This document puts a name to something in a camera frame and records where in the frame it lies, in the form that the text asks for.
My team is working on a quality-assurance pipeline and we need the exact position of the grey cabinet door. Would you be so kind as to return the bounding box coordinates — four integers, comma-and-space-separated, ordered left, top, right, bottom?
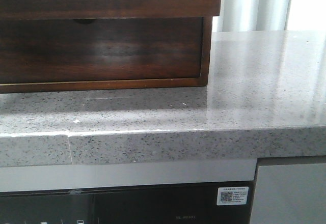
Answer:
250, 156, 325, 223

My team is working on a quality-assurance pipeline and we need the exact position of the white curtain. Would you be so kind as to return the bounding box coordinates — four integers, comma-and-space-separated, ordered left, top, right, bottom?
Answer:
213, 0, 325, 32

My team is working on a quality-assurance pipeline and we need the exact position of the dark wooden drawer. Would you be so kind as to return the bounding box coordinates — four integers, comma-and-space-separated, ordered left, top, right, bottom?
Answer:
1, 0, 221, 20
0, 17, 204, 85

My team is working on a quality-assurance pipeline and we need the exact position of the white QR code sticker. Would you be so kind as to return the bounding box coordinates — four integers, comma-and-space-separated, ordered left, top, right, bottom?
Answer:
216, 186, 249, 206

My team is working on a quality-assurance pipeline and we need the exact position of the black built-in appliance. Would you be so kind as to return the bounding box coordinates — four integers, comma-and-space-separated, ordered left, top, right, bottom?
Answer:
1, 159, 257, 223

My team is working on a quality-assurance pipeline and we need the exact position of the dark wooden drawer cabinet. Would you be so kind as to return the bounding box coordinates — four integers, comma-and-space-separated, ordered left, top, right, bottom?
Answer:
0, 15, 213, 94

